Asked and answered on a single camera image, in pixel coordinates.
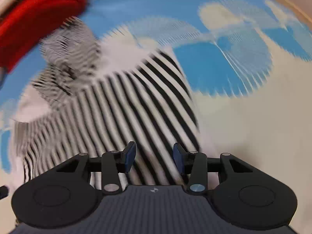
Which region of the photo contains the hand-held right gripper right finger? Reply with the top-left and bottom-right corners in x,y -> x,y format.
173,143 -> 257,195

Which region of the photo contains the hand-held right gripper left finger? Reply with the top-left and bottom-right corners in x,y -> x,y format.
56,141 -> 137,195

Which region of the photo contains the black white striped top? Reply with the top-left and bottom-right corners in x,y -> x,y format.
13,19 -> 201,188

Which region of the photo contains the blue cream printed blanket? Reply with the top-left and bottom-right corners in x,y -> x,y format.
0,0 -> 312,234

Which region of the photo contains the red knit garment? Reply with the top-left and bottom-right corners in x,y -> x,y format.
0,0 -> 87,74

